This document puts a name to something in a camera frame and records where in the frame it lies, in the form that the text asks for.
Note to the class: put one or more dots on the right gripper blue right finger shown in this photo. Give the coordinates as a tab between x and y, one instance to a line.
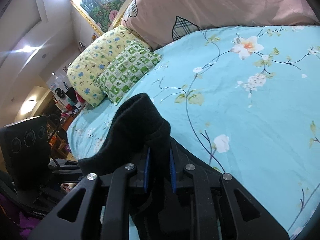
172	172

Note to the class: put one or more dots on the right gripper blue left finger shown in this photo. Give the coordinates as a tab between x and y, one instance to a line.
146	171

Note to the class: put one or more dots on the black pants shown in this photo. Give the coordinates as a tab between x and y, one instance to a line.
136	127

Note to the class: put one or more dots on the cluttered side desk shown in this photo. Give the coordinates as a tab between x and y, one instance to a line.
69	104

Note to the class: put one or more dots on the light blue floral bedsheet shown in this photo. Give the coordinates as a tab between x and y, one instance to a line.
244	100

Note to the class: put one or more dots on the green checkered pillow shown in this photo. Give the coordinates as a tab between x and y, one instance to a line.
126	70

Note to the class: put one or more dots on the yellow patterned pillow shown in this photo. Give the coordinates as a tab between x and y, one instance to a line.
84	70

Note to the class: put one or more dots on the large pink pillow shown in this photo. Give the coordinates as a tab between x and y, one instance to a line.
159	22

